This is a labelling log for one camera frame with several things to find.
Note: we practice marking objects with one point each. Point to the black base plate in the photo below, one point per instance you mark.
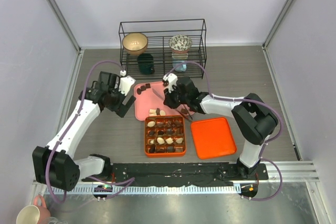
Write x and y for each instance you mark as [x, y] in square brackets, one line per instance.
[182, 174]

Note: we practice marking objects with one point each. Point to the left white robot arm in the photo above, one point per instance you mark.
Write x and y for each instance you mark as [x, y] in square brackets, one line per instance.
[54, 164]

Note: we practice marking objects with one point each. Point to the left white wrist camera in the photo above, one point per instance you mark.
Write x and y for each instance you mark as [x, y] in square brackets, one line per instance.
[126, 82]

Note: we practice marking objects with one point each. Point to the dark green mug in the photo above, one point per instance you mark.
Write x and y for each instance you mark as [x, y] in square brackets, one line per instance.
[146, 64]

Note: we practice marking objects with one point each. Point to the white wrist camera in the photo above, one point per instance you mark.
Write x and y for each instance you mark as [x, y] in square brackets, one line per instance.
[126, 82]
[169, 81]

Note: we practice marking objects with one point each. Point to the tan bowl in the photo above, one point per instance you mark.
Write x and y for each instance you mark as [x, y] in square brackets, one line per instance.
[135, 43]

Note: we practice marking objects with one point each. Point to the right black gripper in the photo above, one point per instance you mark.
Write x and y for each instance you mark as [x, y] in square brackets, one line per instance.
[169, 100]

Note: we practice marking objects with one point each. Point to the floral patterned bowl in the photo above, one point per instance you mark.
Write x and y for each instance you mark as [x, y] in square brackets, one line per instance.
[180, 44]

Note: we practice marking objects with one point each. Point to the light blue mug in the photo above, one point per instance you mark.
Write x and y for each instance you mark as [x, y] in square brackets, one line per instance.
[179, 65]

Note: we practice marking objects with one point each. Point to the pink tray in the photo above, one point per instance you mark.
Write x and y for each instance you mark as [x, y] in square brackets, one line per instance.
[147, 103]

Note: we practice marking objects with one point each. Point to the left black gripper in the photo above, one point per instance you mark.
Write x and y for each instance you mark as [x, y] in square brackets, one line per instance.
[123, 108]

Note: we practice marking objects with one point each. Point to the orange chocolate box tray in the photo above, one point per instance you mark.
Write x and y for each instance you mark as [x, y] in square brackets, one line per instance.
[164, 136]

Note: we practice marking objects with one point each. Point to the pink mug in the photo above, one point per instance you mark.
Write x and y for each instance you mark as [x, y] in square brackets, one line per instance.
[35, 213]

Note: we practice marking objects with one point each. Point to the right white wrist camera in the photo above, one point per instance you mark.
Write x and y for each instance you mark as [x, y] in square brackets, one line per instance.
[169, 81]

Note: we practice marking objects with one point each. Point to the black wire rack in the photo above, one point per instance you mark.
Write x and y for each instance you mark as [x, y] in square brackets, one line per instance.
[158, 33]

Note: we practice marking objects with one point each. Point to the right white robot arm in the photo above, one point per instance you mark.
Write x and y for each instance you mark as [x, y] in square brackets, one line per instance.
[255, 119]

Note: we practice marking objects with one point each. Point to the orange box lid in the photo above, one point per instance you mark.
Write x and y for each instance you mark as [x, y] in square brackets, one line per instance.
[213, 138]

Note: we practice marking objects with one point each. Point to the white cable duct rail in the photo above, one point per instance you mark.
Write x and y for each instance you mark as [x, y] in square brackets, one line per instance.
[99, 189]

